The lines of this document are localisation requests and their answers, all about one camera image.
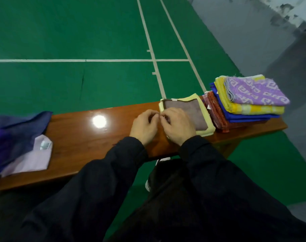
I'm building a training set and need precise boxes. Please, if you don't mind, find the pale yellow cloth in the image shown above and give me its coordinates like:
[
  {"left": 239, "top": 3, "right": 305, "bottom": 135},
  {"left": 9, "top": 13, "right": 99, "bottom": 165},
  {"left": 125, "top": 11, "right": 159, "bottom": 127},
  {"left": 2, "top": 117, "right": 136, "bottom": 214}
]
[{"left": 158, "top": 93, "right": 216, "bottom": 137}]

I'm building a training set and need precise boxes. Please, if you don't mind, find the person's right forearm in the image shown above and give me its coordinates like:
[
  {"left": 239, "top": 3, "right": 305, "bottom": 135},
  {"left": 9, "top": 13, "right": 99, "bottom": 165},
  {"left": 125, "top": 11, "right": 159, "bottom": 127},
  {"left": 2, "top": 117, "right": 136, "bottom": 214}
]
[{"left": 178, "top": 135, "right": 306, "bottom": 242}]

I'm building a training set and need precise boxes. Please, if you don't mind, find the pink folded cloth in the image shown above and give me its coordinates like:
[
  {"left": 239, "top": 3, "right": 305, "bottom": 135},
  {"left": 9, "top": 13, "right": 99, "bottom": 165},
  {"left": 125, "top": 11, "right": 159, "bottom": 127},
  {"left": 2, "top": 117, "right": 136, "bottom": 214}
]
[{"left": 202, "top": 92, "right": 214, "bottom": 112}]

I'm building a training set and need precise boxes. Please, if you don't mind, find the bright blue cloth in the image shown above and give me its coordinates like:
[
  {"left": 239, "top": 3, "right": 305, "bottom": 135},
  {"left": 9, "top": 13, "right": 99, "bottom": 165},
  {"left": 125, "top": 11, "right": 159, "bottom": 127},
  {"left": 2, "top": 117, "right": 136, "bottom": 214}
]
[{"left": 209, "top": 82, "right": 281, "bottom": 123}]

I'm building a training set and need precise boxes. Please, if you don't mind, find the yellow striped towel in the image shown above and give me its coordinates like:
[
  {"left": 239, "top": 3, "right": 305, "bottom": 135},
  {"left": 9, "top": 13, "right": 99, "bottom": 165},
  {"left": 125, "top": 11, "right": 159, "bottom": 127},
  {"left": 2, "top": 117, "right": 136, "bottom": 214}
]
[{"left": 214, "top": 75, "right": 285, "bottom": 116}]

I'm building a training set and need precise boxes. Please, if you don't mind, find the mauve brown cloth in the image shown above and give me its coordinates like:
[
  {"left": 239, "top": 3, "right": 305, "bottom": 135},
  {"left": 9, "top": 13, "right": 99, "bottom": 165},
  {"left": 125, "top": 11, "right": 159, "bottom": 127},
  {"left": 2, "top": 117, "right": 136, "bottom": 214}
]
[{"left": 161, "top": 98, "right": 209, "bottom": 131}]

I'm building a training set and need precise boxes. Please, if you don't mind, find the person's left hand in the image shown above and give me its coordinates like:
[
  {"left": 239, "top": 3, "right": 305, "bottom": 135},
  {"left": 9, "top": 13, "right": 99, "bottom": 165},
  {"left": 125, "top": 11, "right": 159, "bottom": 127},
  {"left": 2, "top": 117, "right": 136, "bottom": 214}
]
[{"left": 129, "top": 109, "right": 160, "bottom": 147}]

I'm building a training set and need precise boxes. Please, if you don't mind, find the brown wooden bench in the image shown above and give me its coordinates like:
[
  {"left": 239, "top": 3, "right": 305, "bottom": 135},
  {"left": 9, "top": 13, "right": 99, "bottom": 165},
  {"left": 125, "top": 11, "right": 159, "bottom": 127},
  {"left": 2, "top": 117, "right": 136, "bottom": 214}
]
[{"left": 0, "top": 96, "right": 288, "bottom": 193}]

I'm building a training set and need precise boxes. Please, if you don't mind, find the purple patterned cloth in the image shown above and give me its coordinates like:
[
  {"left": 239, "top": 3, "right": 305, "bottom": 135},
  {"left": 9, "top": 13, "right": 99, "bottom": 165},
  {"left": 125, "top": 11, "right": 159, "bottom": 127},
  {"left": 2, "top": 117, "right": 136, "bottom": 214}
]
[{"left": 224, "top": 76, "right": 291, "bottom": 107}]

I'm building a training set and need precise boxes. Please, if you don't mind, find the light lilac cloth with tag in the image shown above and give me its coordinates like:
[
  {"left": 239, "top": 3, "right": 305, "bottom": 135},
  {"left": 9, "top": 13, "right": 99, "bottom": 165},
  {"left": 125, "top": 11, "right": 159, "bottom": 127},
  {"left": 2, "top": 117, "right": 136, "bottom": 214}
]
[{"left": 0, "top": 134, "right": 53, "bottom": 178}]

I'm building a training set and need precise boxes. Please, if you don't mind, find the person's left forearm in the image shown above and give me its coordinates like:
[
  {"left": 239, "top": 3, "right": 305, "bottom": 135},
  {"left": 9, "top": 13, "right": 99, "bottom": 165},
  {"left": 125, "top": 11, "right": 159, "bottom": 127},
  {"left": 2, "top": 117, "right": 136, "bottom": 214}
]
[{"left": 17, "top": 136, "right": 150, "bottom": 242}]

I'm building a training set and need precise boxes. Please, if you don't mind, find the dark blue purple cloth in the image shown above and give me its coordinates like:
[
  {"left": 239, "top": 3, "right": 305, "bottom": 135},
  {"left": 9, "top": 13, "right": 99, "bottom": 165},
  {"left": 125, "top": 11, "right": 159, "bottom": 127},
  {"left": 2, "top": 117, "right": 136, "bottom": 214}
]
[{"left": 0, "top": 111, "right": 53, "bottom": 177}]

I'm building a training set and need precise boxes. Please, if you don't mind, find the person's right hand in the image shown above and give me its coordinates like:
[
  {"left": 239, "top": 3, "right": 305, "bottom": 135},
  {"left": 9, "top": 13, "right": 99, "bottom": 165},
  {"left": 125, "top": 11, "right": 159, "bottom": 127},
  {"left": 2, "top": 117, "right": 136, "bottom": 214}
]
[{"left": 160, "top": 107, "right": 197, "bottom": 147}]

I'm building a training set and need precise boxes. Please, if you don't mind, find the red patterned cloth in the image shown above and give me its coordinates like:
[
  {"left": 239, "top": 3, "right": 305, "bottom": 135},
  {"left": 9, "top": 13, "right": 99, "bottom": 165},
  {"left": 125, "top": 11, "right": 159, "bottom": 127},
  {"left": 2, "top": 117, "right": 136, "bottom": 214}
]
[{"left": 205, "top": 91, "right": 270, "bottom": 133}]

